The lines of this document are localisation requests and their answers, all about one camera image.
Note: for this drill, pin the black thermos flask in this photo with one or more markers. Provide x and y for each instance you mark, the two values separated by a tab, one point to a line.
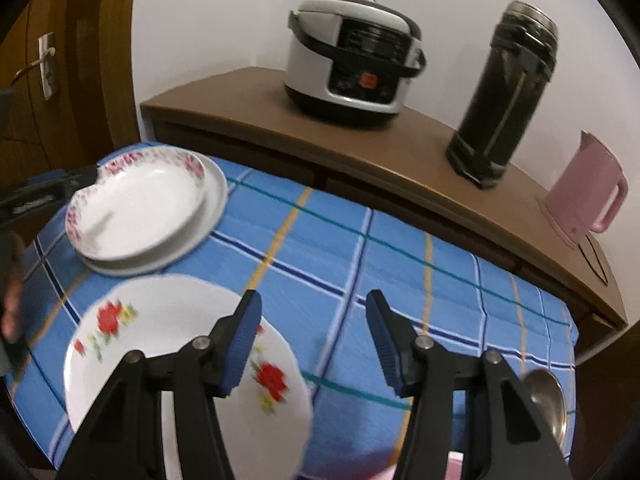
495	110

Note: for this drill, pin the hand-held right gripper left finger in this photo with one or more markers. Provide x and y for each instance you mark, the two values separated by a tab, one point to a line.
245	355

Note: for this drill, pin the brown wooden sideboard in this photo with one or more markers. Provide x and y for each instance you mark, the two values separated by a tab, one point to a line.
260	90

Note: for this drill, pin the pink plastic object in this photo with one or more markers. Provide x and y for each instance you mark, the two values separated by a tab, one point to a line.
455	467

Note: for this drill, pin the red flower white plate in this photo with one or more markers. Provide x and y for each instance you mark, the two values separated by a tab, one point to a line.
165	320

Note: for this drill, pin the plain white plate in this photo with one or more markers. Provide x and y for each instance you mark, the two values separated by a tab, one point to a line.
212	210

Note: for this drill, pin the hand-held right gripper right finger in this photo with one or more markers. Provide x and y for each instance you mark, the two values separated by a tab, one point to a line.
380	342

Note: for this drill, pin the pink electric kettle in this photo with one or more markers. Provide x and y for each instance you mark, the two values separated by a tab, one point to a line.
580	195

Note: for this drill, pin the metal ladle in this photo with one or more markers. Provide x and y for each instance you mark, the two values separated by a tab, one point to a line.
547	400

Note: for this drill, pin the person's left hand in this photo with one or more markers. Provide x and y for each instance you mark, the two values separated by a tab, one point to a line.
14	295

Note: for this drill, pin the silver black rice cooker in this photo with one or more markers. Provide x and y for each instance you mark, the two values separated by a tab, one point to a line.
345	60

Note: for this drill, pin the blue plaid tablecloth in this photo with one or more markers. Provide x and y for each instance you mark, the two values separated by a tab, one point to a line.
325	240

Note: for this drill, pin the pink floral rim plate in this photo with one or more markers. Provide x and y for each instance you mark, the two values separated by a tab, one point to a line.
135	210

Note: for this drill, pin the brown wooden door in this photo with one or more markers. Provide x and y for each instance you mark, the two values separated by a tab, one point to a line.
85	60

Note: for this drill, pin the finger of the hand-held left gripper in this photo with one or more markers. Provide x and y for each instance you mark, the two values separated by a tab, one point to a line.
30	207
60	179

